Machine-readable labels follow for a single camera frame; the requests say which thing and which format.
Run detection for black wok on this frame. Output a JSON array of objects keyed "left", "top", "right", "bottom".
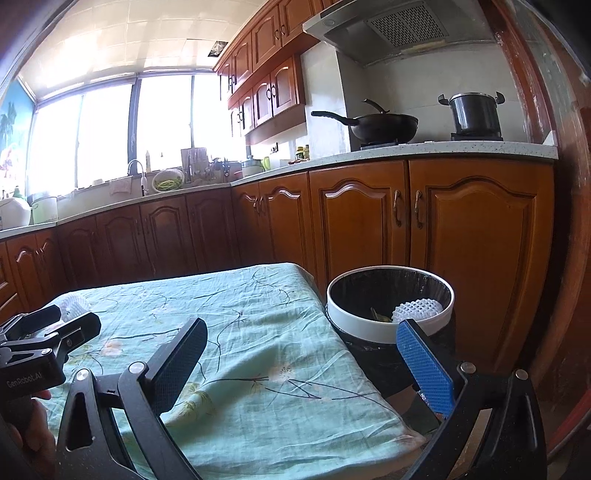
[{"left": 311, "top": 98, "right": 420, "bottom": 144}]

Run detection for dark kitchen utensils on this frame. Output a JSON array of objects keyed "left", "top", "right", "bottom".
[{"left": 208, "top": 157, "right": 237, "bottom": 184}]

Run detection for wooden base cabinets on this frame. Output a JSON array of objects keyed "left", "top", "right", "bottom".
[{"left": 0, "top": 159, "right": 556, "bottom": 376}]

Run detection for green floral tablecloth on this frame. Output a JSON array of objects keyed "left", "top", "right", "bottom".
[{"left": 34, "top": 262, "right": 428, "bottom": 480}]

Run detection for white bin with black bag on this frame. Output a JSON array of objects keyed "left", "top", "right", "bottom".
[{"left": 325, "top": 266, "right": 458, "bottom": 398}]

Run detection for black stockpot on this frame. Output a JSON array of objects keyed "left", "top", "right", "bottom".
[{"left": 438, "top": 91, "right": 506, "bottom": 136}]

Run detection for gas stove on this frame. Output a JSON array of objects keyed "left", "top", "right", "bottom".
[{"left": 359, "top": 134, "right": 505, "bottom": 150}]

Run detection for large white foam fruit net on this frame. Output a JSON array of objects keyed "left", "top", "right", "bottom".
[{"left": 392, "top": 300, "right": 438, "bottom": 325}]

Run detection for white rice cooker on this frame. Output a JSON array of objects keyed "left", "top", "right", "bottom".
[{"left": 0, "top": 198, "right": 32, "bottom": 230}]

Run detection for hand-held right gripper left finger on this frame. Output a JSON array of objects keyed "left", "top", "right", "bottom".
[{"left": 55, "top": 318, "right": 208, "bottom": 480}]

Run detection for speckled kitchen countertop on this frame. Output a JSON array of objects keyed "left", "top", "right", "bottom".
[{"left": 0, "top": 140, "right": 560, "bottom": 241}]

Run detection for small white foam fruit net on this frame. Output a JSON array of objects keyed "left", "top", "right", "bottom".
[{"left": 59, "top": 296, "right": 92, "bottom": 322}]

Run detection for pale green lidded pot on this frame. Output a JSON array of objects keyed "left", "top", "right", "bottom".
[{"left": 30, "top": 194, "right": 59, "bottom": 225}]

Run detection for wall poster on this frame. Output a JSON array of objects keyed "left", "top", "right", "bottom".
[{"left": 0, "top": 78, "right": 36, "bottom": 191}]

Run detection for white colander with green vegetables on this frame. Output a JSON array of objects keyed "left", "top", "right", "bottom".
[{"left": 152, "top": 168, "right": 184, "bottom": 192}]

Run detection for wooden wall cabinets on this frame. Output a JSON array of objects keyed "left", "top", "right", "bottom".
[{"left": 215, "top": 0, "right": 334, "bottom": 136}]

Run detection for wooden door frame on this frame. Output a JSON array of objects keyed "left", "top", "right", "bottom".
[{"left": 489, "top": 0, "right": 591, "bottom": 457}]

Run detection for person's left hand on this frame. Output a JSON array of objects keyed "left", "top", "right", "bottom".
[{"left": 9, "top": 389, "right": 62, "bottom": 464}]

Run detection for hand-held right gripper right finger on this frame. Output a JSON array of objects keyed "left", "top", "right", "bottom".
[{"left": 396, "top": 318, "right": 548, "bottom": 480}]

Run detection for kitchen window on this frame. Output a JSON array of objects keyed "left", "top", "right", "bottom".
[{"left": 27, "top": 69, "right": 246, "bottom": 191}]

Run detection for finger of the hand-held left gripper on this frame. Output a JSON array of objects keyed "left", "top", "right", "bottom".
[
  {"left": 41, "top": 312, "right": 102, "bottom": 366},
  {"left": 0, "top": 304, "right": 62, "bottom": 343}
]

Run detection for steel range hood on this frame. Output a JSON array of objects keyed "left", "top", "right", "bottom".
[{"left": 302, "top": 0, "right": 498, "bottom": 66}]

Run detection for metal sink faucet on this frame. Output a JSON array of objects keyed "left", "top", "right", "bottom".
[{"left": 127, "top": 159, "right": 148, "bottom": 197}]

